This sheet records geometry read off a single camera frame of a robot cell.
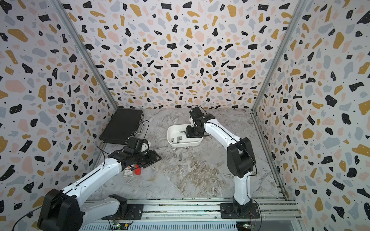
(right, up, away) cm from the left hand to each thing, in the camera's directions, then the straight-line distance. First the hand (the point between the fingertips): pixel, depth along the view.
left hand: (160, 158), depth 82 cm
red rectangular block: (-15, -9, +6) cm, 18 cm away
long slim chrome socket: (+10, -2, +13) cm, 17 cm away
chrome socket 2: (+9, +14, +25) cm, 30 cm away
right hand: (+16, +13, +9) cm, 22 cm away
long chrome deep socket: (+8, +8, +21) cm, 24 cm away
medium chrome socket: (+7, -1, +13) cm, 15 cm away
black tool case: (-34, +18, +24) cm, 45 cm away
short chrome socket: (+4, +9, +20) cm, 22 cm away
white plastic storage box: (+7, +11, +23) cm, 26 cm away
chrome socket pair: (+15, +4, +16) cm, 22 cm away
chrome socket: (+6, +3, +16) cm, 17 cm away
